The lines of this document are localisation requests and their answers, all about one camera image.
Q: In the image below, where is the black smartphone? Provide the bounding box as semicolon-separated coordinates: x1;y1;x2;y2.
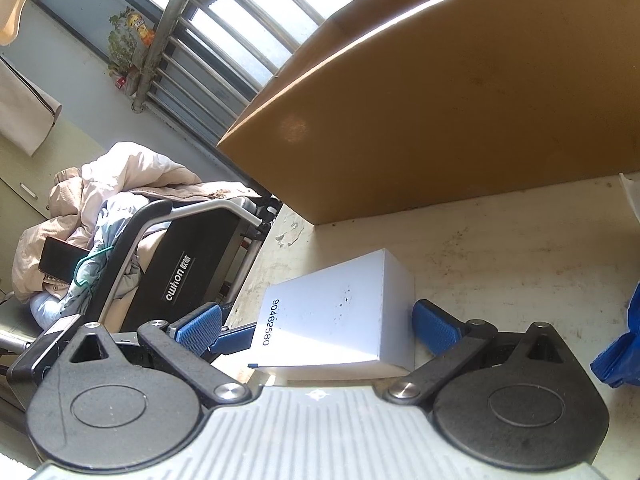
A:
39;236;87;282

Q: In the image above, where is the white carton box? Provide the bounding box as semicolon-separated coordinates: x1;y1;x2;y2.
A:
247;248;416;378

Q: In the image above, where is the blue wet wipes pack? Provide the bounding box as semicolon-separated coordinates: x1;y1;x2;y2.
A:
590;287;640;391

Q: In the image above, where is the black folding wheelchair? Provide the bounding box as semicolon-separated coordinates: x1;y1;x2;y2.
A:
92;192;281;336

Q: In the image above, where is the metal window railing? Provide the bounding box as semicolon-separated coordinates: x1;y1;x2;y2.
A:
131;0;416;201

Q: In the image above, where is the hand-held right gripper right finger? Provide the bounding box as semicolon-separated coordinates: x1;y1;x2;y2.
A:
384;299;576;404

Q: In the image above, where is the green cord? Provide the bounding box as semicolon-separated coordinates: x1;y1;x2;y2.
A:
71;254;112;288

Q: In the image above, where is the beige hanging fabric bag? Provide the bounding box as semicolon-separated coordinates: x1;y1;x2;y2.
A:
0;55;64;157

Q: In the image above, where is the black chair with clothes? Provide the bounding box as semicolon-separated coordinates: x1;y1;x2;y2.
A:
10;141;262;306

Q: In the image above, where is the brown cardboard box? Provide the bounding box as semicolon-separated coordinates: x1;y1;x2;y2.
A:
216;0;640;226

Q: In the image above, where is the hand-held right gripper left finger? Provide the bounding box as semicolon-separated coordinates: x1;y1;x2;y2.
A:
67;302;253;408

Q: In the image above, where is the light blue garment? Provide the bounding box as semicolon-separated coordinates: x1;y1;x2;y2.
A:
29;194;148;322

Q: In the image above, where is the potted green plant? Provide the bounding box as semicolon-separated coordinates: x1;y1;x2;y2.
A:
106;6;157;92

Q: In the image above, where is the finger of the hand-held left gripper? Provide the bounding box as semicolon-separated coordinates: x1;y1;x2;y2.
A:
210;325;261;361

